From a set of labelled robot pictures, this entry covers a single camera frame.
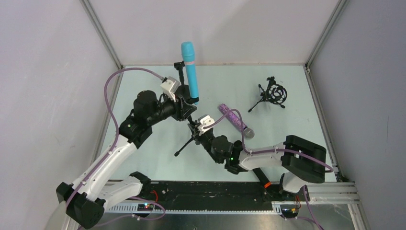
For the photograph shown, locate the black tripod mic stand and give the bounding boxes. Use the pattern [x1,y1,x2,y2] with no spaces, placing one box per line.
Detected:
[174,97,201,157]

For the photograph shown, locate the purple glitter microphone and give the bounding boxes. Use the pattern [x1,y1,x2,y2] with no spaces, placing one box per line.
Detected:
[218,103,255,139]

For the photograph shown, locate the blue toy microphone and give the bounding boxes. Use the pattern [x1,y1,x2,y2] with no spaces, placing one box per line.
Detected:
[181,41,199,104]

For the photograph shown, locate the black shock-mount tripod stand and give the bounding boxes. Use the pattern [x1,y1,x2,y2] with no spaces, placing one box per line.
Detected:
[248,76,288,113]

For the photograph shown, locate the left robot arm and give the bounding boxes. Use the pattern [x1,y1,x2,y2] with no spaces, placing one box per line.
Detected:
[56,89,199,230]

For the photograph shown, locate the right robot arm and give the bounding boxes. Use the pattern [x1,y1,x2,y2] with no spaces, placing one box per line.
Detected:
[189,125,331,194]

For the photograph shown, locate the black round-base mic stand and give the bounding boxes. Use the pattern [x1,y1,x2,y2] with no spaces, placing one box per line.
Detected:
[173,61,186,93]

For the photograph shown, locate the black microphone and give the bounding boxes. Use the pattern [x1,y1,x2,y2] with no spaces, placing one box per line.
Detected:
[252,168,271,188]

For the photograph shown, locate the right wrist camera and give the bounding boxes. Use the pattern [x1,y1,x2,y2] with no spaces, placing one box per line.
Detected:
[197,115,215,134]

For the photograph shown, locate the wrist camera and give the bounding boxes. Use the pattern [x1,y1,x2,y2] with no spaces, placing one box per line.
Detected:
[160,77,180,102]
[197,115,215,134]

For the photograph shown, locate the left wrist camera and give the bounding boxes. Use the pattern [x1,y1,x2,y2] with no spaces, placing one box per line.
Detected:
[160,77,180,102]

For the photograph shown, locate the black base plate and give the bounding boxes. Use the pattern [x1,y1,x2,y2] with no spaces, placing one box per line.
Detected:
[121,181,310,212]

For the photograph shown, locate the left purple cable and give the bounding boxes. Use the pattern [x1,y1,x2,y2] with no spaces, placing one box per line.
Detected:
[65,67,167,230]

